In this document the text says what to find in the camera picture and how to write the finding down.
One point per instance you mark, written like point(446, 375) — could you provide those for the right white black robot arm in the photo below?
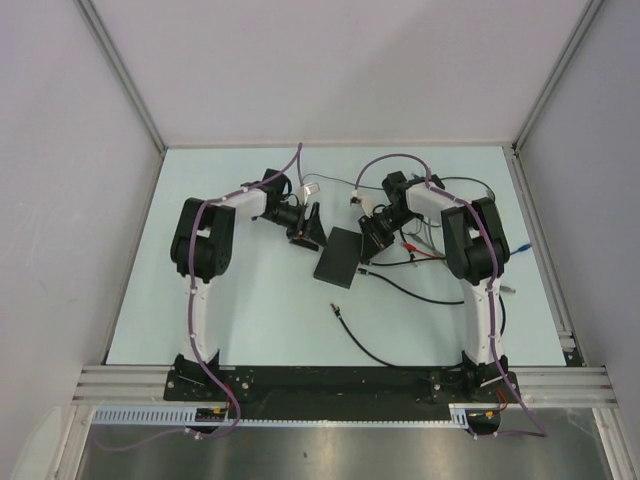
point(475, 251)

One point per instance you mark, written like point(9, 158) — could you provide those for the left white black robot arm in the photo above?
point(202, 248)

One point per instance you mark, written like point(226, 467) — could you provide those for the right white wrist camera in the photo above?
point(365, 202)

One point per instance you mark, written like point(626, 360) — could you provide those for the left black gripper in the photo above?
point(308, 233)

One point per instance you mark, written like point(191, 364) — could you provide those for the black ethernet cable teal boot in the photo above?
point(408, 291)

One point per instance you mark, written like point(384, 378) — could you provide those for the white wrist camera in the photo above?
point(365, 202)
point(306, 191)

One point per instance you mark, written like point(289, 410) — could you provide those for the white slotted cable duct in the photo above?
point(194, 417)

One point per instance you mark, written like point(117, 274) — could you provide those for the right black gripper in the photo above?
point(374, 240)

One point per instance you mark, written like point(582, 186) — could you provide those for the black network switch box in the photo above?
point(340, 259)

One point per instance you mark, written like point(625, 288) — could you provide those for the aluminium frame rail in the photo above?
point(121, 385)

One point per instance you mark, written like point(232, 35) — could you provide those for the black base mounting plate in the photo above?
point(351, 394)

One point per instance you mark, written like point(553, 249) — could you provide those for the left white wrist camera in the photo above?
point(306, 191)

